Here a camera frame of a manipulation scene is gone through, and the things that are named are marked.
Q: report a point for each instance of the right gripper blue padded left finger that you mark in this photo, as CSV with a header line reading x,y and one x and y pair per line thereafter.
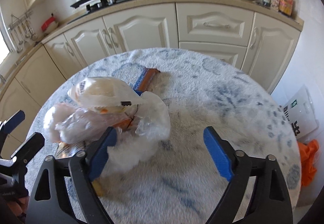
x,y
49,201

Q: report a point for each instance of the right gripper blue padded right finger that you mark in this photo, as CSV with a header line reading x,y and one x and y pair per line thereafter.
x,y
270,201

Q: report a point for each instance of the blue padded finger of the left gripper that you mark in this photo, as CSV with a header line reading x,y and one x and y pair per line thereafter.
x,y
15,120

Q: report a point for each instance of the clear plastic bag bundle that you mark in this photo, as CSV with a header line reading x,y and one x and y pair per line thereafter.
x,y
141,121

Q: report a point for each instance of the blue orange snack bar wrapper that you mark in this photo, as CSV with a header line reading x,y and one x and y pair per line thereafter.
x,y
144,80

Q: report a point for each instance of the orange cloth bag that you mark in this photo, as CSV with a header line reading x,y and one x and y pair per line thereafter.
x,y
307,157

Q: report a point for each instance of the white rice bag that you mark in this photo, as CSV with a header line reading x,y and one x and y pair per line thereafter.
x,y
300,113

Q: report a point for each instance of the hanging utensil rack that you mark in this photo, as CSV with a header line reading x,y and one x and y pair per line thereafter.
x,y
21,31

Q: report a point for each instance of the red and white bowls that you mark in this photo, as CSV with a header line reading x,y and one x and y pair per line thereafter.
x,y
50,24

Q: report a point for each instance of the lower cream cabinets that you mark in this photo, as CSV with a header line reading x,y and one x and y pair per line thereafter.
x,y
256,40

